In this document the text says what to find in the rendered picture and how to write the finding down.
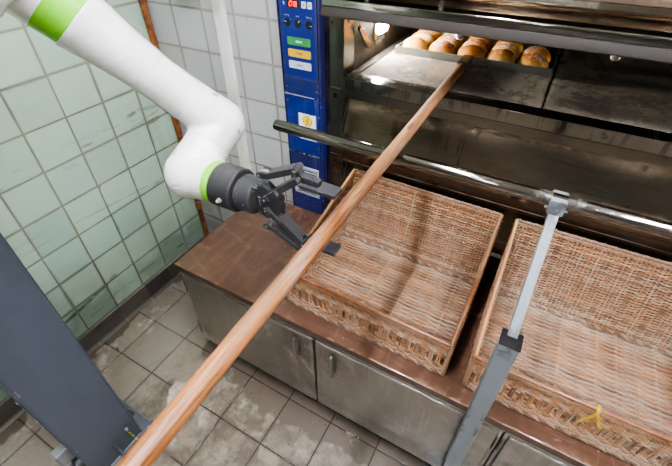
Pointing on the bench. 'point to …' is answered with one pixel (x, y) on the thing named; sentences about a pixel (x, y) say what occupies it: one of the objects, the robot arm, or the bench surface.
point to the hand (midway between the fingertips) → (332, 222)
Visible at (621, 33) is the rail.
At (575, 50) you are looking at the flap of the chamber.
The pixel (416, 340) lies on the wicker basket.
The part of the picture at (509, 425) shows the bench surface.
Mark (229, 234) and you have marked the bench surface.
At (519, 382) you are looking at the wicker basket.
